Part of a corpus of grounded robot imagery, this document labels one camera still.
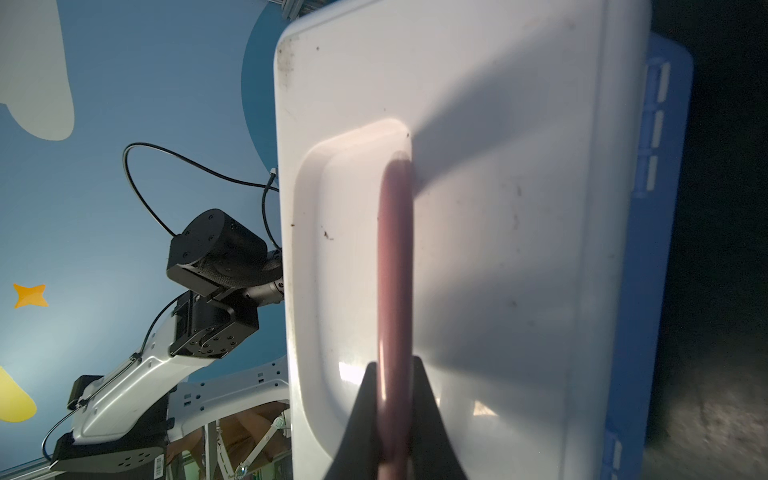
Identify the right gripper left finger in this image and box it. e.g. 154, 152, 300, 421
324, 362, 381, 480

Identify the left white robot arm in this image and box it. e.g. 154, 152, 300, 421
48, 209, 289, 478

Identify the pink tool box handle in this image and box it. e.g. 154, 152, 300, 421
377, 158, 414, 479

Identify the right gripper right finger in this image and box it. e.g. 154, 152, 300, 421
410, 356, 467, 480

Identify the white blue tool box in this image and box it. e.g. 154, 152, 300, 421
274, 1, 693, 479

